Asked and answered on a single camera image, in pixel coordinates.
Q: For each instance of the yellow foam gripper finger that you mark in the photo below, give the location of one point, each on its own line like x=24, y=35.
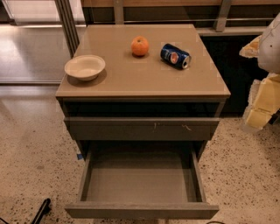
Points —
x=251, y=50
x=263, y=103

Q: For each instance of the grey drawer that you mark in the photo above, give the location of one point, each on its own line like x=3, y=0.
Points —
x=124, y=184
x=141, y=129

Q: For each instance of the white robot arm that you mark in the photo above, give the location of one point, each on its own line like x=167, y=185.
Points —
x=269, y=51

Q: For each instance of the grey drawer cabinet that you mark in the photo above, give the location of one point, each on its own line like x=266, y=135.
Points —
x=140, y=87

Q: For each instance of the grey top drawer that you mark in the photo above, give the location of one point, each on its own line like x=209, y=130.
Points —
x=141, y=129

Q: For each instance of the blue soda can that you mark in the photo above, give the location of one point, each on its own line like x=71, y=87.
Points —
x=175, y=56

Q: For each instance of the orange fruit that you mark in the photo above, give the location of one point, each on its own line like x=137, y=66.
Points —
x=139, y=46

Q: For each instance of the white bowl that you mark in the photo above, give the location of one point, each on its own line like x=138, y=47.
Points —
x=85, y=67

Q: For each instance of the blue tape piece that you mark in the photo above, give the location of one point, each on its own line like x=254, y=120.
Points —
x=79, y=156

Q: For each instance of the black object on floor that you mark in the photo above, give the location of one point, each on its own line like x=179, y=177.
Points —
x=43, y=210

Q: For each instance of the metal railing frame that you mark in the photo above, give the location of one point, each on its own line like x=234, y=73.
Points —
x=221, y=23

